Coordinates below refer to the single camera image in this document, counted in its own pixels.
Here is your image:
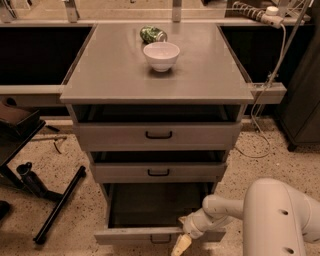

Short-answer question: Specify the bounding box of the grey bottom drawer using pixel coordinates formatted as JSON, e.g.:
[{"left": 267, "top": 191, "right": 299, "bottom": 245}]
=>
[{"left": 95, "top": 182, "right": 215, "bottom": 245}]

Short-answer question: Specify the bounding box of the grey side rail beam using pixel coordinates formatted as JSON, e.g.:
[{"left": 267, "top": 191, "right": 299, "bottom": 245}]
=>
[{"left": 248, "top": 82, "right": 287, "bottom": 104}]

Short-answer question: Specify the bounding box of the grey middle drawer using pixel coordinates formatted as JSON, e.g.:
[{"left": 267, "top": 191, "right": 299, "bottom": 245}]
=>
[{"left": 90, "top": 162, "right": 226, "bottom": 183}]

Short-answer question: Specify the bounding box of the grey drawer cabinet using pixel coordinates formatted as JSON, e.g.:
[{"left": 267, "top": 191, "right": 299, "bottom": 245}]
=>
[{"left": 59, "top": 22, "right": 255, "bottom": 209}]

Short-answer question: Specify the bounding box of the white cable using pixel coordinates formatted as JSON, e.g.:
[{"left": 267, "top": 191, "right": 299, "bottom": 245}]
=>
[{"left": 233, "top": 23, "right": 288, "bottom": 159}]

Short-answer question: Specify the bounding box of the black stand with base bar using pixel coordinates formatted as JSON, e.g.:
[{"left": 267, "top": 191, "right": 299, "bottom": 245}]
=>
[{"left": 0, "top": 98, "right": 86, "bottom": 245}]

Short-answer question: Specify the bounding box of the grey drawer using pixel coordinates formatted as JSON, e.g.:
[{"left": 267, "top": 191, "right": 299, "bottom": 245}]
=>
[
  {"left": 73, "top": 122, "right": 241, "bottom": 152},
  {"left": 90, "top": 162, "right": 226, "bottom": 183},
  {"left": 95, "top": 182, "right": 215, "bottom": 245}
]

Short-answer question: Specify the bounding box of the dark cabinet at right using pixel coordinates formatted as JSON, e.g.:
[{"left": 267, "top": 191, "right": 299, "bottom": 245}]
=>
[{"left": 276, "top": 0, "right": 320, "bottom": 152}]

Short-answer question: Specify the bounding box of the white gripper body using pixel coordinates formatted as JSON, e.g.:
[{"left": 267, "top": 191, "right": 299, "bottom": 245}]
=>
[{"left": 183, "top": 209, "right": 220, "bottom": 239}]

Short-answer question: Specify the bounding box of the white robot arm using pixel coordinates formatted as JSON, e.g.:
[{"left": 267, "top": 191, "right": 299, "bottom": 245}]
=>
[{"left": 171, "top": 178, "right": 320, "bottom": 256}]

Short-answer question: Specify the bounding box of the white ceramic bowl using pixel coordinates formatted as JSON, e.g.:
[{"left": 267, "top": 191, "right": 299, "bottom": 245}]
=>
[{"left": 143, "top": 42, "right": 180, "bottom": 72}]

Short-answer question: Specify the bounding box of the white power strip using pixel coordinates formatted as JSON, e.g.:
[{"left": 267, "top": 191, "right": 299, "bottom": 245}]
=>
[{"left": 232, "top": 1, "right": 283, "bottom": 29}]

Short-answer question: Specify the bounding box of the grey top drawer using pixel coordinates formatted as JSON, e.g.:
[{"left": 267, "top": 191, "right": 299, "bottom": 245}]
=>
[{"left": 73, "top": 122, "right": 241, "bottom": 152}]

